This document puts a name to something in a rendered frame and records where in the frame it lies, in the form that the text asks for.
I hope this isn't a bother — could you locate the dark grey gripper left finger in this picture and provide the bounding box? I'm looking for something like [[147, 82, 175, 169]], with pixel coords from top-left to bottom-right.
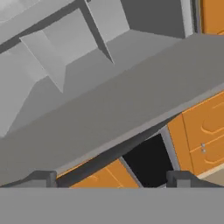
[[3, 170, 58, 188]]

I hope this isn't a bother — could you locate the grey fridge body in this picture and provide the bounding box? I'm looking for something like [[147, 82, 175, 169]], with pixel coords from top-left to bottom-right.
[[120, 0, 202, 39]]

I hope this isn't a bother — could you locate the orange cupboard side panel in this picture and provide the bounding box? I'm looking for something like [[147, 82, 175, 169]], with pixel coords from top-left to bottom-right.
[[166, 113, 194, 173]]

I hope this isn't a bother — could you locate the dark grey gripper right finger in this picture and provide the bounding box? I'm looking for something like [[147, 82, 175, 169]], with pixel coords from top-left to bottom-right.
[[165, 170, 221, 188]]

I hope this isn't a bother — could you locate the orange drawer handle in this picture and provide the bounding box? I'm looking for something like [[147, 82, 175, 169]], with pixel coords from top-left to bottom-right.
[[200, 115, 224, 136], [204, 156, 224, 166]]

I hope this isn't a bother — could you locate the orange drawer front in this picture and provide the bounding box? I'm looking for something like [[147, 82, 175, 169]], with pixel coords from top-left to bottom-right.
[[188, 136, 224, 177], [181, 91, 224, 153]]

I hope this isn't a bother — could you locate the orange tall cupboard door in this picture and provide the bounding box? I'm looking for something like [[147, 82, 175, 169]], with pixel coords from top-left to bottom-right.
[[200, 0, 224, 36]]

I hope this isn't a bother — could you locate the black appliance with grey frame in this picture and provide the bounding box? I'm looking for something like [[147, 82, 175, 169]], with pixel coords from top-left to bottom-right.
[[119, 125, 181, 188]]

